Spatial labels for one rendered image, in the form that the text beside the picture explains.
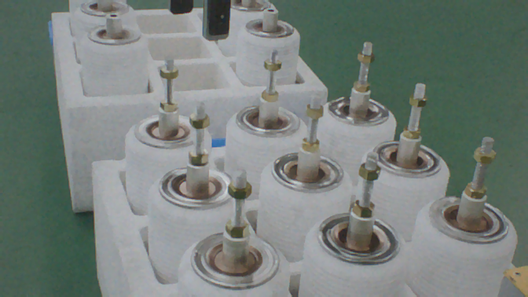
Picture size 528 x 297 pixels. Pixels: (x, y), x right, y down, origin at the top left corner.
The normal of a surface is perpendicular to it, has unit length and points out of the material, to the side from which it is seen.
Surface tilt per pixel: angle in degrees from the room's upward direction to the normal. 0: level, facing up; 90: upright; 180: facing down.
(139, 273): 0
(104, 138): 90
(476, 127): 0
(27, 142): 0
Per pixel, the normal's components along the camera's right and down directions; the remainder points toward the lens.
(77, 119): 0.29, 0.49
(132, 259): 0.07, -0.87
